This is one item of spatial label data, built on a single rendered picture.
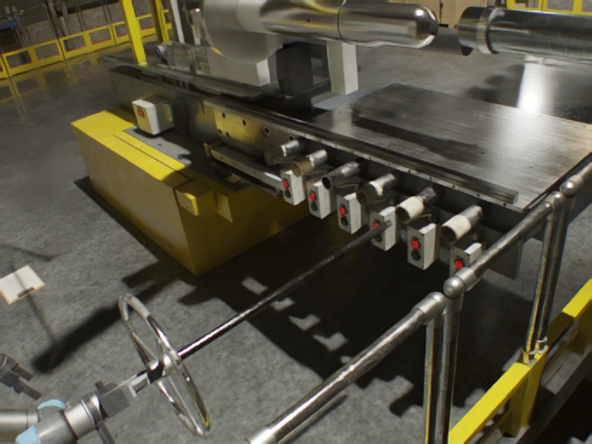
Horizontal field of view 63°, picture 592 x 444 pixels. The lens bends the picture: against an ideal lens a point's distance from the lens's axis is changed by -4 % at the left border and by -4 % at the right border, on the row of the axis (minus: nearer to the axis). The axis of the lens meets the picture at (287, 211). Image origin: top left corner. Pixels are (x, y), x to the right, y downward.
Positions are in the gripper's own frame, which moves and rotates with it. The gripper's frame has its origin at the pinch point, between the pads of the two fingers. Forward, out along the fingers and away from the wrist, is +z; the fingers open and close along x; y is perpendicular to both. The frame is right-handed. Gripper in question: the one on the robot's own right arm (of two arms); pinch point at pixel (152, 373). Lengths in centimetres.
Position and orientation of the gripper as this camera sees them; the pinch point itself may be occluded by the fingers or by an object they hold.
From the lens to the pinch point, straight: 123.7
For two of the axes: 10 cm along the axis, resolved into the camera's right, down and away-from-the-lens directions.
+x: -4.3, 2.4, 8.7
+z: 7.6, -4.1, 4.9
